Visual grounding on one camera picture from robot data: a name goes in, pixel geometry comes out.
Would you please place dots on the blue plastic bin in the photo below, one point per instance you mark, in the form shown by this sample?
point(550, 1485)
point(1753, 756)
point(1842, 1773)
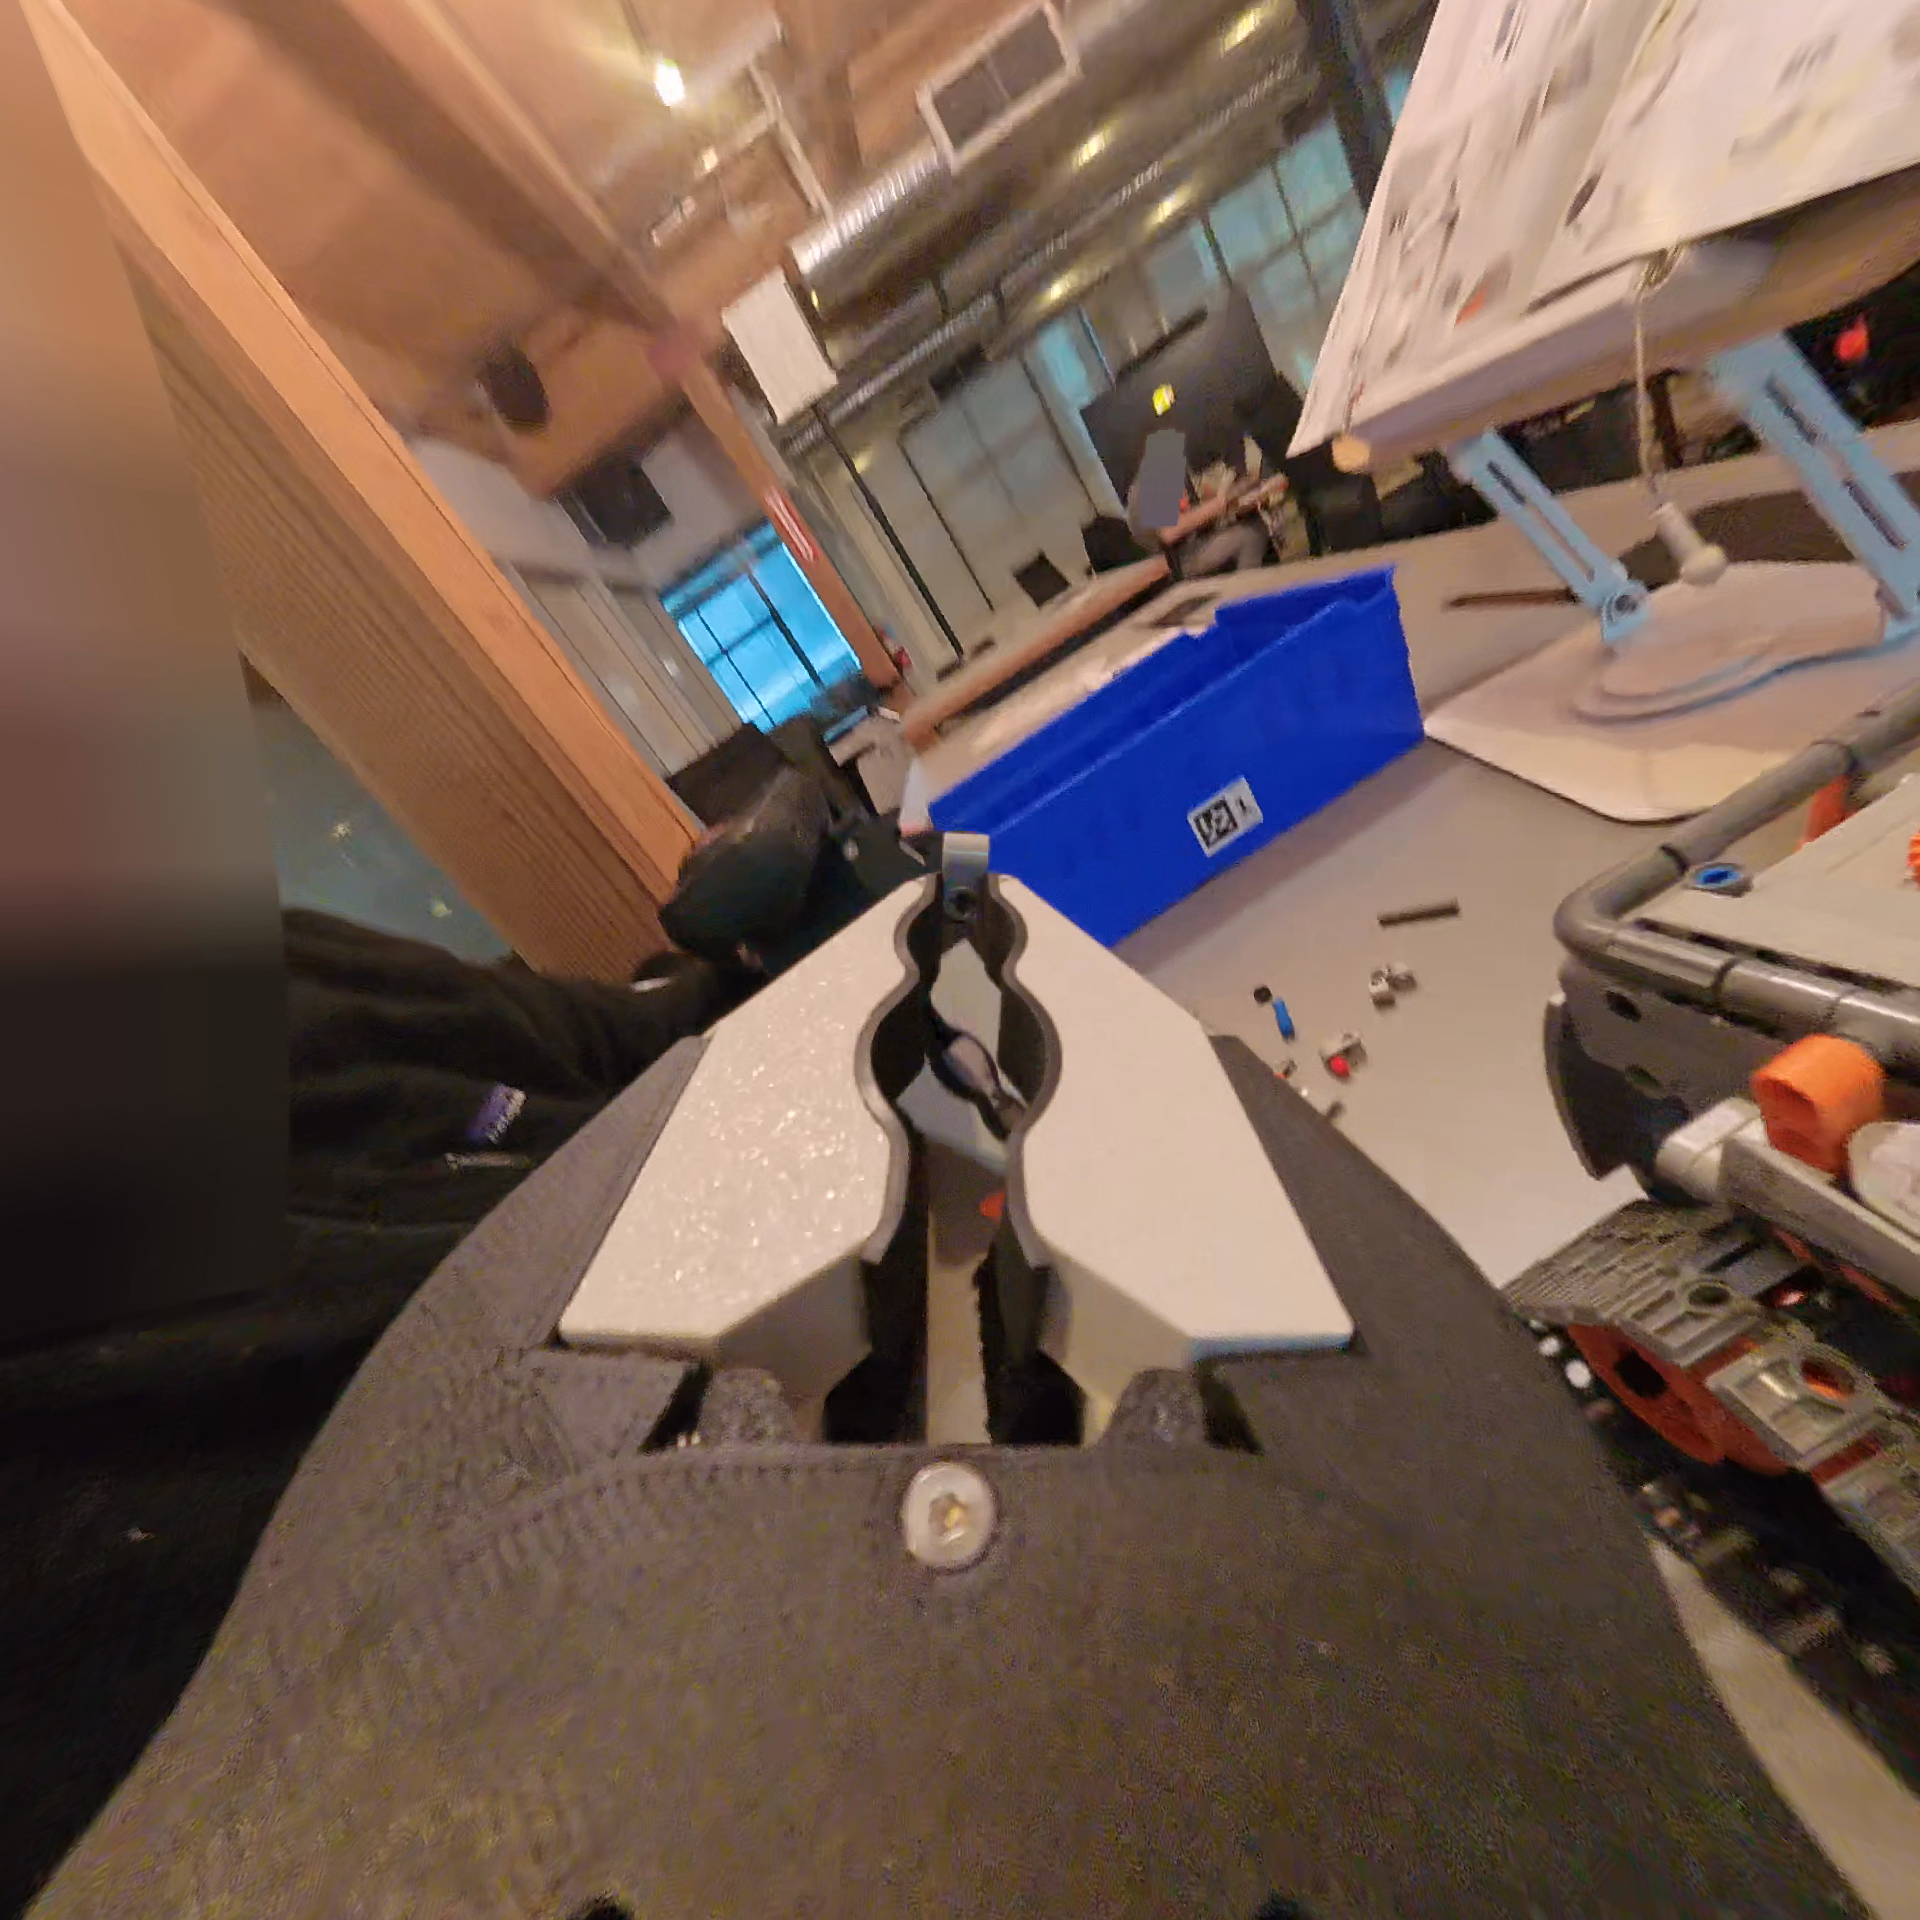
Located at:
point(1140, 782)

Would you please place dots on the person's left forearm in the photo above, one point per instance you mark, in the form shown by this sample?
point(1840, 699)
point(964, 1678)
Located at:
point(496, 1022)

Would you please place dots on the wooden pillar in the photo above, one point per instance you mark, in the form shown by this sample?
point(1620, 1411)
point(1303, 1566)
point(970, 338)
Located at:
point(377, 598)

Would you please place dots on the white hanging list sheet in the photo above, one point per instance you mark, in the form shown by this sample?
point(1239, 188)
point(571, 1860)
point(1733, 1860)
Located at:
point(778, 346)

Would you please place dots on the short dark grey axle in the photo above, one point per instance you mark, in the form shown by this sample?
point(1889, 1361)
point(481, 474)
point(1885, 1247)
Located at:
point(1420, 913)

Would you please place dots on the grey black brick model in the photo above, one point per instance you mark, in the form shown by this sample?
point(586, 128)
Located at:
point(1727, 975)

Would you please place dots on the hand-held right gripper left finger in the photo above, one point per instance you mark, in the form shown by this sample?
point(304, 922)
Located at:
point(720, 1199)

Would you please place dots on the ceiling spot lamp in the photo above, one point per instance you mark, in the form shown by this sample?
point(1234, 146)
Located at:
point(672, 83)

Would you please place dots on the black wall screen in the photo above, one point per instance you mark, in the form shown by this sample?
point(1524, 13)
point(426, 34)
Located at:
point(1246, 376)

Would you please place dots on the light grey small connector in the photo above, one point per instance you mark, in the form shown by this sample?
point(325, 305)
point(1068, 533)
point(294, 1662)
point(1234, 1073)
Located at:
point(1394, 984)

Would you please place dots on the instruction booklet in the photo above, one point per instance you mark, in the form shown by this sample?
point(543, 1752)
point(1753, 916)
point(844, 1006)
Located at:
point(1499, 226)

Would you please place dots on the brown wooden strip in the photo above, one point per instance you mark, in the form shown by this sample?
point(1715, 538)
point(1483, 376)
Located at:
point(1508, 598)

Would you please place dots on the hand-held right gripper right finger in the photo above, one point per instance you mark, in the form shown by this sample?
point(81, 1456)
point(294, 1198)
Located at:
point(1186, 1199)

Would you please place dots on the white red small piece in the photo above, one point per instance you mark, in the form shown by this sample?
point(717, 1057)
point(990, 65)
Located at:
point(1339, 1057)

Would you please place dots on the red wall banner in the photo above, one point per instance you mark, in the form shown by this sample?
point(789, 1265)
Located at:
point(789, 523)

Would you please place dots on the black wall speaker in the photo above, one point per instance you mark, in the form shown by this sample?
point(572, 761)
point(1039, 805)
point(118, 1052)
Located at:
point(514, 388)

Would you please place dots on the long wooden table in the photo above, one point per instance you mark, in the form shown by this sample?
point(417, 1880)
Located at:
point(1038, 633)

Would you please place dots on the light blue metal stand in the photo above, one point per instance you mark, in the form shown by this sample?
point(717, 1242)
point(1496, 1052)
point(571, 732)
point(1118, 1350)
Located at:
point(1666, 660)

